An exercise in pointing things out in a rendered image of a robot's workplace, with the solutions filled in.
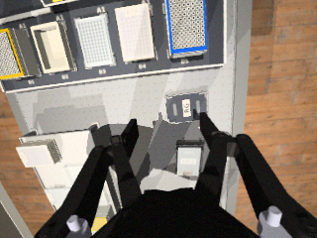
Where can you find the dark grey rectangular nest with label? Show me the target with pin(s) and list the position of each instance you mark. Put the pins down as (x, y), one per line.
(185, 107)

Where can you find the clear plastic lid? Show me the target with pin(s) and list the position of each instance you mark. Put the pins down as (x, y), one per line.
(71, 171)
(104, 199)
(99, 221)

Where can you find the grey base plate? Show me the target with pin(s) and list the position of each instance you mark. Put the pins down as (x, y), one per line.
(113, 102)

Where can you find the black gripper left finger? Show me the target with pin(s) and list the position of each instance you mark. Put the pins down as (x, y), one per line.
(75, 217)

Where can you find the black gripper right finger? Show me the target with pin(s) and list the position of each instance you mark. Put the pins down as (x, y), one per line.
(279, 215)

